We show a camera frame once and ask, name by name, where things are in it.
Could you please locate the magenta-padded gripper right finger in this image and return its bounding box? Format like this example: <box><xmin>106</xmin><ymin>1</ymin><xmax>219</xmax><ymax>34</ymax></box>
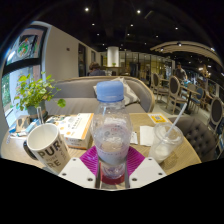
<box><xmin>125</xmin><ymin>146</ymin><xmax>168</xmax><ymax>190</ymax></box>

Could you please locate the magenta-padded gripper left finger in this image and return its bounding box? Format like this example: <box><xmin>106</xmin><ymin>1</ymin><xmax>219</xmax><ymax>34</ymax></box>
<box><xmin>58</xmin><ymin>146</ymin><xmax>101</xmax><ymax>190</ymax></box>

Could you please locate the clear blue-capped water bottle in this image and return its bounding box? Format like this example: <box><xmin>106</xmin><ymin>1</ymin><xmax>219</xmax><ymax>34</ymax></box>
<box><xmin>90</xmin><ymin>80</ymin><xmax>134</xmax><ymax>181</ymax></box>

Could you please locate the clear plastic cup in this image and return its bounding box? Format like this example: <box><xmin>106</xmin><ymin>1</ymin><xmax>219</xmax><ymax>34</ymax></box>
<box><xmin>148</xmin><ymin>122</ymin><xmax>184</xmax><ymax>164</ymax></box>

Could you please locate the flat round red coaster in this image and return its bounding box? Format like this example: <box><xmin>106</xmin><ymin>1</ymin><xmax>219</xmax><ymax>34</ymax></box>
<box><xmin>100</xmin><ymin>173</ymin><xmax>127</xmax><ymax>186</ymax></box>

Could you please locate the white paper napkin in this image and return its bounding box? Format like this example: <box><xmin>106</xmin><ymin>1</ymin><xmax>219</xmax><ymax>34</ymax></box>
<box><xmin>139</xmin><ymin>125</ymin><xmax>156</xmax><ymax>147</ymax></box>

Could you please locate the yellow square sticker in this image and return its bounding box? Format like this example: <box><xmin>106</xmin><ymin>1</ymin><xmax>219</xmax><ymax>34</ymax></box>
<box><xmin>147</xmin><ymin>113</ymin><xmax>168</xmax><ymax>125</ymax></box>

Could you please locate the dark tufted armchair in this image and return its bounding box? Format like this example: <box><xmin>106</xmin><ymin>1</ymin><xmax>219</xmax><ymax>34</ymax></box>
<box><xmin>168</xmin><ymin>114</ymin><xmax>218</xmax><ymax>163</ymax></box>

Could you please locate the white drinking straw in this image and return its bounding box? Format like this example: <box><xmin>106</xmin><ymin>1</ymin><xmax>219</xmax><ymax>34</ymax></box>
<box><xmin>164</xmin><ymin>102</ymin><xmax>188</xmax><ymax>138</ymax></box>

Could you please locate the grey curved sofa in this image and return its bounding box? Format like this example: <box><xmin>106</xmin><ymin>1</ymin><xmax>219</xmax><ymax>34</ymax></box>
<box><xmin>44</xmin><ymin>75</ymin><xmax>156</xmax><ymax>116</ymax></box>

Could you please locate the group of dining chairs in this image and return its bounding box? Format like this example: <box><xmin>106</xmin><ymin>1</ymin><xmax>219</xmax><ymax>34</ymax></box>
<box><xmin>150</xmin><ymin>71</ymin><xmax>224</xmax><ymax>134</ymax></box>

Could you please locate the green potted plant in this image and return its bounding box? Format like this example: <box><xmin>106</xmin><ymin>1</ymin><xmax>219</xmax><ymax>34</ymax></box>
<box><xmin>13</xmin><ymin>71</ymin><xmax>67</xmax><ymax>121</ymax></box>

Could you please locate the person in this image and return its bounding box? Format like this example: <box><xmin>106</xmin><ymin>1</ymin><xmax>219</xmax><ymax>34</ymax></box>
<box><xmin>87</xmin><ymin>61</ymin><xmax>107</xmax><ymax>77</ymax></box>
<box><xmin>173</xmin><ymin>61</ymin><xmax>188</xmax><ymax>83</ymax></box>

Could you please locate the white round column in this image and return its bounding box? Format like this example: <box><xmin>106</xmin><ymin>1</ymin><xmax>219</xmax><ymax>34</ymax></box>
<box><xmin>107</xmin><ymin>45</ymin><xmax>120</xmax><ymax>68</ymax></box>

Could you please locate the black-framed decorated window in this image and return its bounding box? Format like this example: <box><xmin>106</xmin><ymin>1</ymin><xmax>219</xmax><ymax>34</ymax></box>
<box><xmin>1</xmin><ymin>26</ymin><xmax>48</xmax><ymax>128</ymax></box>

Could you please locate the group of ceiling lights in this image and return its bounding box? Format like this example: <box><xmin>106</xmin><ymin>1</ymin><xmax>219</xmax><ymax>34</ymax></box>
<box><xmin>83</xmin><ymin>6</ymin><xmax>218</xmax><ymax>54</ymax></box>

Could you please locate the white lettered mug, black handle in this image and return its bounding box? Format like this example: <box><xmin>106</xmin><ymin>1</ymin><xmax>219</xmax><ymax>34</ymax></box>
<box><xmin>23</xmin><ymin>123</ymin><xmax>72</xmax><ymax>175</ymax></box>

